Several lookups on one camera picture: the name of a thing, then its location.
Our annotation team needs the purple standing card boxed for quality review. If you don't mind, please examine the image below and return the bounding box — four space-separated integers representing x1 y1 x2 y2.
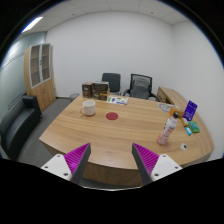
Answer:
182 100 198 122

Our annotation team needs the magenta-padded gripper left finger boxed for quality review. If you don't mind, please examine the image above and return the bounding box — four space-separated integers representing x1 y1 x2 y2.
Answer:
40 142 92 186

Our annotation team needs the small dark brown carton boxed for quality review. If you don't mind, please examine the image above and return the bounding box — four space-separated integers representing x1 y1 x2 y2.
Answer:
81 81 95 99

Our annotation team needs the flat round red coaster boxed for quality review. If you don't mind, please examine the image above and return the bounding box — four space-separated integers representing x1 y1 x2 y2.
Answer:
105 111 119 121

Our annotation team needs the brown carton with orange stripe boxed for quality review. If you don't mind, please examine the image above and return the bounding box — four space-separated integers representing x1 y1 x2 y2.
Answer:
92 89 111 102

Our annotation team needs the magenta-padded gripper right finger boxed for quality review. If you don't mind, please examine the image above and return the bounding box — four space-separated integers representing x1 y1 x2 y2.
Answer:
131 142 184 186

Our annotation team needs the clear bottle with black cap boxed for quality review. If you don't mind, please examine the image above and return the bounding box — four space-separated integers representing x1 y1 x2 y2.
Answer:
156 112 180 146

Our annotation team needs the white ceramic mug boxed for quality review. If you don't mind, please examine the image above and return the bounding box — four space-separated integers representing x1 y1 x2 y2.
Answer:
79 99 97 117

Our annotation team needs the long ceiling light panel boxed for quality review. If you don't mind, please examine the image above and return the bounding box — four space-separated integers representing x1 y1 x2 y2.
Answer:
20 16 44 34

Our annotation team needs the small orange box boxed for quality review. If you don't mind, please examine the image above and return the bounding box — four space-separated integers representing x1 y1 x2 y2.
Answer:
169 106 185 119

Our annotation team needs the green packet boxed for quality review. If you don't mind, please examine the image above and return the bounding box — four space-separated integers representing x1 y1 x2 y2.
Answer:
187 120 201 134

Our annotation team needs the black solid-back office chair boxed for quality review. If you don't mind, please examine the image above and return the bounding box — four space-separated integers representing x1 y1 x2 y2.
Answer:
101 72 122 96

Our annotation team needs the black leather sofa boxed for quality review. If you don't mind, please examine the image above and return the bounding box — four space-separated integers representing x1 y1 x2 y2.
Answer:
0 94 44 160

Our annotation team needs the wooden cabinet with glass doors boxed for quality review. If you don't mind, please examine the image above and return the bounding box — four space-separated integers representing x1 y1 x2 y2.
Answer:
23 42 57 112

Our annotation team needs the grey waste bin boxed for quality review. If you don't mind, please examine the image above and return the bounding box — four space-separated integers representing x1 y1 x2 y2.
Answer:
69 92 80 102

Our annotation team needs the dark brown flat carton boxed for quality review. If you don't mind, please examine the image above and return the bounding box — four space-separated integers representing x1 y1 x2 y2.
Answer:
92 81 110 93

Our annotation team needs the grey mesh-back office chair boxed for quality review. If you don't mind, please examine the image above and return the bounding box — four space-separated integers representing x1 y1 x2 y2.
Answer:
122 73 158 101

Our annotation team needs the white green printed leaflet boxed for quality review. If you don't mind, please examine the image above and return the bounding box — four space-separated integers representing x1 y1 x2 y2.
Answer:
106 95 129 106

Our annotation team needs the wooden side desk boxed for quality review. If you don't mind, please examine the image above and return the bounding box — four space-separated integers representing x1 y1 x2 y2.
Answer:
156 86 188 111

